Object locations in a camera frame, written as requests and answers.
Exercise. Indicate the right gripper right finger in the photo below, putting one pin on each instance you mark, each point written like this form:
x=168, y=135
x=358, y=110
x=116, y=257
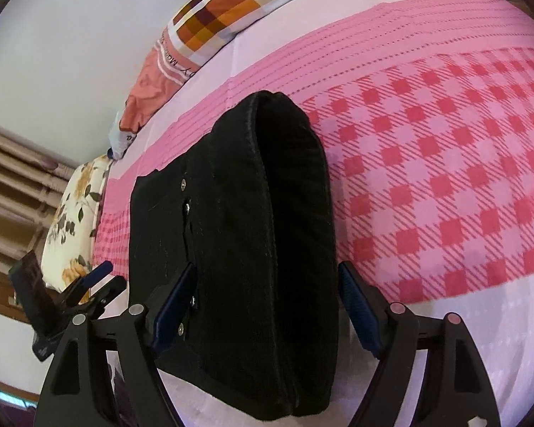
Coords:
x=455, y=391

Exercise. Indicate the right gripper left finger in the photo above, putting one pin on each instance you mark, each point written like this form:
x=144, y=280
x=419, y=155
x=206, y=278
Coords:
x=77, y=390

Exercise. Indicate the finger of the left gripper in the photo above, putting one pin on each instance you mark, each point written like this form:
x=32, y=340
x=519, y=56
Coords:
x=104, y=296
x=98, y=273

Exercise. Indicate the black pants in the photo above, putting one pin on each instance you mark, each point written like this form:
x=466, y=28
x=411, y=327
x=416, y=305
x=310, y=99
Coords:
x=249, y=206

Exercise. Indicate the white floral pillow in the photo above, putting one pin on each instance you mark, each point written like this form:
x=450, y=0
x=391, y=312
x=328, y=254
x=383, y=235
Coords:
x=68, y=248

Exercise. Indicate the beige curtain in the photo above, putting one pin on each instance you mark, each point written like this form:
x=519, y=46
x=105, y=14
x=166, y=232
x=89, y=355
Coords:
x=31, y=186

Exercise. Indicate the pink checkered bed sheet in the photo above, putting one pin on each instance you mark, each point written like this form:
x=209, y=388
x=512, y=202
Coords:
x=426, y=112

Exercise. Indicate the orange plaid bolster pillow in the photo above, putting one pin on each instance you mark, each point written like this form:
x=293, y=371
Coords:
x=197, y=32

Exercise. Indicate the brown wooden bed frame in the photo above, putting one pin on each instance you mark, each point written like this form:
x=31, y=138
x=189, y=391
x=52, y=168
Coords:
x=8, y=305

